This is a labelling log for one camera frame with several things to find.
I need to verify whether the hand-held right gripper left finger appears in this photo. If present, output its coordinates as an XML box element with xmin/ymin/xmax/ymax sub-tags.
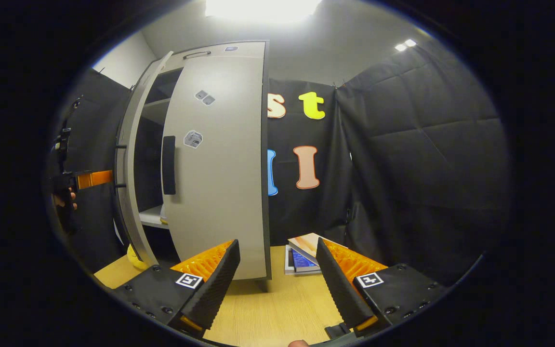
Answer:
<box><xmin>114</xmin><ymin>239</ymin><xmax>241</xmax><ymax>336</ymax></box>

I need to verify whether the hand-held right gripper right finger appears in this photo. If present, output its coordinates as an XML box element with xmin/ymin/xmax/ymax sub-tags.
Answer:
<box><xmin>316</xmin><ymin>237</ymin><xmax>447</xmax><ymax>338</ymax></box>

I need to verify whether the grey door with bar handle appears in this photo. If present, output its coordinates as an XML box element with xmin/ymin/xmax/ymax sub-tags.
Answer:
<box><xmin>115</xmin><ymin>51</ymin><xmax>174</xmax><ymax>268</ymax></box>

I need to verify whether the grey shoe cabinet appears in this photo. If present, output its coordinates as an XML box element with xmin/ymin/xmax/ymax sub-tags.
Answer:
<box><xmin>133</xmin><ymin>41</ymin><xmax>272</xmax><ymax>292</ymax></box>

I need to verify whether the grey cabinet drawer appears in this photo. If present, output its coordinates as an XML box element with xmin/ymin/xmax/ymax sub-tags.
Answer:
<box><xmin>169</xmin><ymin>41</ymin><xmax>266</xmax><ymax>73</ymax></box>

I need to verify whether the yellow plush toy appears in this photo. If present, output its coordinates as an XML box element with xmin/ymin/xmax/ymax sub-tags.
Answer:
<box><xmin>127</xmin><ymin>243</ymin><xmax>149</xmax><ymax>271</ymax></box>

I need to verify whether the large ceiling light panel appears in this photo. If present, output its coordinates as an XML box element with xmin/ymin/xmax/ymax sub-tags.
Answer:
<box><xmin>205</xmin><ymin>0</ymin><xmax>324</xmax><ymax>25</ymax></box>

